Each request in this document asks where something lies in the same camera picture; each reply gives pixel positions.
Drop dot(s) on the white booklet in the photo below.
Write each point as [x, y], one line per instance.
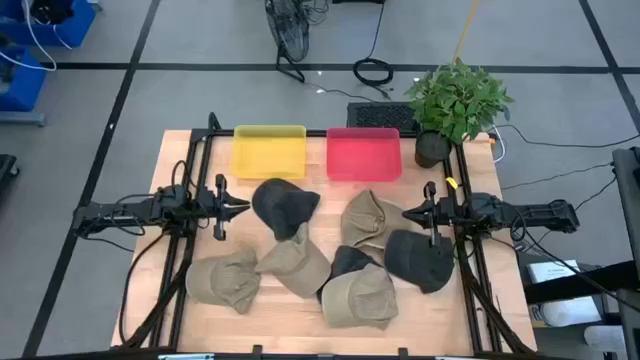
[552, 272]

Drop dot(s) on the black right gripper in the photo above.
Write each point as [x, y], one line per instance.
[431, 190]

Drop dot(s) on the yellow translucent plastic bin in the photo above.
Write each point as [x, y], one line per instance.
[270, 152]

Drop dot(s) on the black plant pot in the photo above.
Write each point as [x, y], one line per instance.
[431, 150]

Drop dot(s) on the khaki baseball cap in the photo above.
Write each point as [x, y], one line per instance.
[360, 300]
[225, 280]
[367, 220]
[295, 265]

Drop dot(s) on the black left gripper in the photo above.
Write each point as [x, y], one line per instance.
[220, 225]

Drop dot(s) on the green leafy potted plant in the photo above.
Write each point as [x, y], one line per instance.
[457, 102]

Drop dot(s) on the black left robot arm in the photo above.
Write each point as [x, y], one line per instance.
[100, 212]

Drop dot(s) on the red translucent plastic bin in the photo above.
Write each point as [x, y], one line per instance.
[364, 155]

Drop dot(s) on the yellow tape tag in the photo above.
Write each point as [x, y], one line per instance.
[451, 183]

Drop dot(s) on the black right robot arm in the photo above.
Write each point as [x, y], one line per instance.
[540, 215]

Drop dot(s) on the black floor fan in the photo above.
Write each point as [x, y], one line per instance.
[290, 30]

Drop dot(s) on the blue cart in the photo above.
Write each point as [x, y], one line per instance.
[25, 85]
[75, 27]

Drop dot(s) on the black floor vent grate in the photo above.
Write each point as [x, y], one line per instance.
[375, 116]

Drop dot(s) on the black baseball cap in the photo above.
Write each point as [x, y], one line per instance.
[350, 260]
[282, 205]
[415, 260]

